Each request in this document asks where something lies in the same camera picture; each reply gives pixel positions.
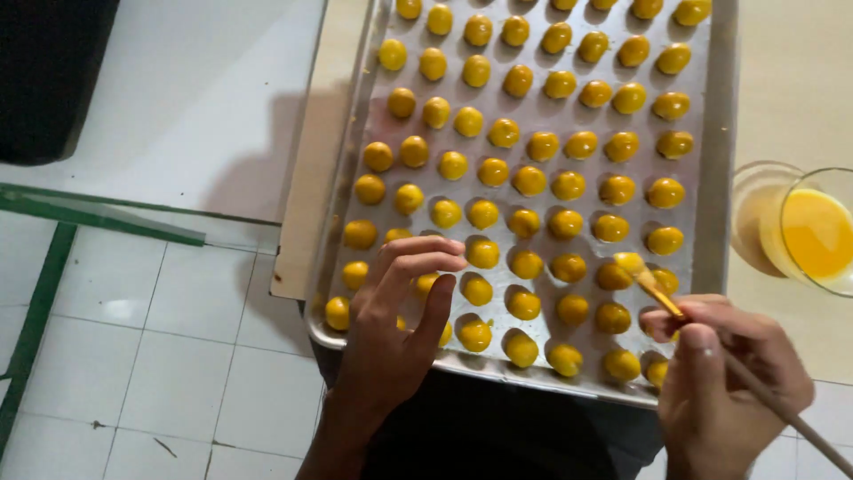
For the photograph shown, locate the rows of yellow glazed pastry balls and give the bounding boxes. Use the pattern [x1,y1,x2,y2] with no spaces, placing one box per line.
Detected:
[324,0,713,389]

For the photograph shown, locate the person's right hand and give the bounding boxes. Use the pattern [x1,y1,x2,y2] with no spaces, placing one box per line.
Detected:
[640,294,815,480]

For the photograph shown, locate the yellow egg wash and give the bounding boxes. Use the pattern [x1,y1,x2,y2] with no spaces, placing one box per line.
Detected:
[781,188,853,281]

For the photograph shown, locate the person's left hand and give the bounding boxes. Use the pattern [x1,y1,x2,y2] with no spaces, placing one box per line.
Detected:
[331,235,469,428]

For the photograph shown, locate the metal baking tray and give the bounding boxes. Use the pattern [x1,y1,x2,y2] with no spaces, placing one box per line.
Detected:
[305,0,739,409]

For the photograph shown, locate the clear glass bowl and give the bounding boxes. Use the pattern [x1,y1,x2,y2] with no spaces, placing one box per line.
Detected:
[732,160,853,299]

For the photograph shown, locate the wooden pastry brush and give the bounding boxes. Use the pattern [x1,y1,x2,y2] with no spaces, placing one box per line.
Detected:
[613,252,853,478]

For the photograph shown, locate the green floor frame strip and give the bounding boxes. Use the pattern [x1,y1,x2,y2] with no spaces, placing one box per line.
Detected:
[0,183,281,461]

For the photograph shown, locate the person's dark clothing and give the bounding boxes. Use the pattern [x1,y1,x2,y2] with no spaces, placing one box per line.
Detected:
[296,300,667,480]

